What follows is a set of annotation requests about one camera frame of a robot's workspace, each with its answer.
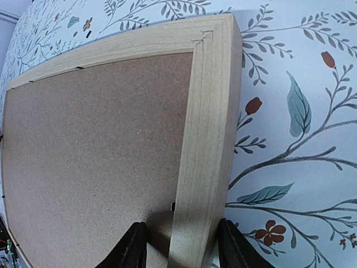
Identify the brown backing board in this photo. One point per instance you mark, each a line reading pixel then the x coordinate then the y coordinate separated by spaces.
pixel 87 153

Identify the light wooden picture frame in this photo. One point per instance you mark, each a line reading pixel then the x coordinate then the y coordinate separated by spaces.
pixel 211 117

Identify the floral patterned table mat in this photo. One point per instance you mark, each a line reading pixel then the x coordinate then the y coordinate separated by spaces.
pixel 293 186

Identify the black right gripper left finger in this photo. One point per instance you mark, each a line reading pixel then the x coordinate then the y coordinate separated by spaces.
pixel 130 251

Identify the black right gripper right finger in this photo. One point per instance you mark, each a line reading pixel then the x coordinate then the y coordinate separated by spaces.
pixel 234 249

